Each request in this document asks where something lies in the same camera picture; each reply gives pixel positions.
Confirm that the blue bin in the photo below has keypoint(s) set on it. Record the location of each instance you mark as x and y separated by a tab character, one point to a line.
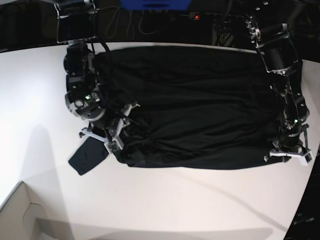
141	5

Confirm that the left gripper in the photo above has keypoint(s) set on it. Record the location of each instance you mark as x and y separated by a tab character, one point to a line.
293	143

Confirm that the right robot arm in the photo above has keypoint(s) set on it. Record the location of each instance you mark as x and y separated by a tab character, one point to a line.
84	98

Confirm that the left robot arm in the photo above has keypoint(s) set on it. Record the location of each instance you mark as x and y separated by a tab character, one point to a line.
268	22

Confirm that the black t-shirt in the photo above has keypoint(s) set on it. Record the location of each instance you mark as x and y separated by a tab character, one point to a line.
199	108

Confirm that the black power strip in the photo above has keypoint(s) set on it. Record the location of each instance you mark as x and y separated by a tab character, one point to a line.
216	17

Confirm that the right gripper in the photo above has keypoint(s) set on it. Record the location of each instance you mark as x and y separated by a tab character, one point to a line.
112	140

